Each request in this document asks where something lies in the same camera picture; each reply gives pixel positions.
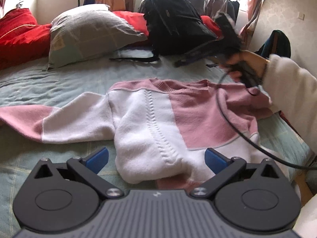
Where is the pink and white sweater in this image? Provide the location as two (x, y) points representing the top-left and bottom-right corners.
(0, 77), (292, 191)

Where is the white fleece right forearm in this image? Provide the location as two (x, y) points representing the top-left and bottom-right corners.
(263, 55), (316, 152)

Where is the wooden chair with clothes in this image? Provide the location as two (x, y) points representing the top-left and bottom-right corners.
(255, 30), (291, 59)

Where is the person right hand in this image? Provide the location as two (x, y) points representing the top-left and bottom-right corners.
(219, 50), (269, 82)

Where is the black backpack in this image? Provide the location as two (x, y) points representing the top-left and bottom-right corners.
(115, 0), (218, 62)

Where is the green plaid bed blanket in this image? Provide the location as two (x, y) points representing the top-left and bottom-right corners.
(1, 57), (315, 237)

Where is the red plaid curtain right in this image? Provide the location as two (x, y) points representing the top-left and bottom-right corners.
(240, 0), (263, 49)

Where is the red quilt right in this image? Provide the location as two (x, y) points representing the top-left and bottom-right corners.
(113, 11), (222, 37)

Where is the red quilt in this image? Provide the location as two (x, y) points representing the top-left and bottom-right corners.
(113, 11), (222, 37)
(0, 8), (52, 69)

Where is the grey green pillow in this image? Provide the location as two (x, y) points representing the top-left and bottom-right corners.
(48, 4), (147, 68)

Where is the red quilt left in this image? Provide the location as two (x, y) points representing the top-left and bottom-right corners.
(0, 8), (52, 69)

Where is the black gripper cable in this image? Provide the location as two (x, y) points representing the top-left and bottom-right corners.
(215, 70), (317, 171)

